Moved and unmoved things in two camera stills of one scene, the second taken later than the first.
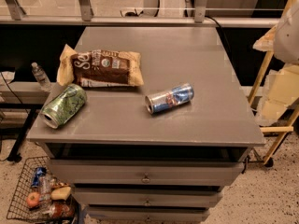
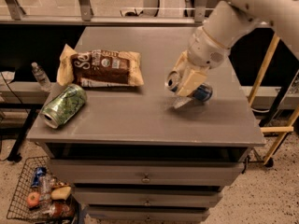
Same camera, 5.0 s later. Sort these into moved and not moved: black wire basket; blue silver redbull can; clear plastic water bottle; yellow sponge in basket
Moved: blue silver redbull can
Not moved: black wire basket; clear plastic water bottle; yellow sponge in basket
